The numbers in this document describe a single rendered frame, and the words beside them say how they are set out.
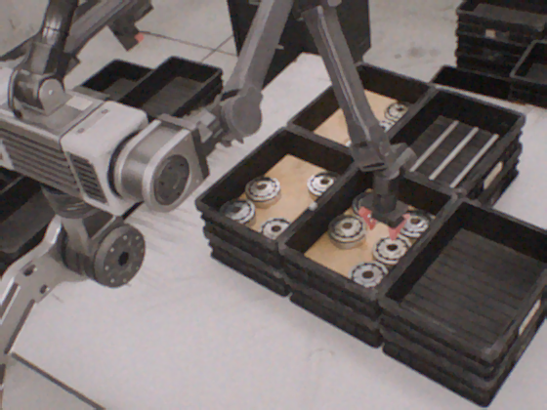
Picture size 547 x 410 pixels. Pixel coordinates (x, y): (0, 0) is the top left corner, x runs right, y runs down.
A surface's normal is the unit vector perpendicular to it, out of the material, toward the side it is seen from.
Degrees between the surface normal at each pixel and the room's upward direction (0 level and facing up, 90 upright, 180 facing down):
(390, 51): 0
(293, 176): 0
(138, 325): 0
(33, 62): 44
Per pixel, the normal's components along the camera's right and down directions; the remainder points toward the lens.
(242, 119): 0.68, -0.11
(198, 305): -0.11, -0.74
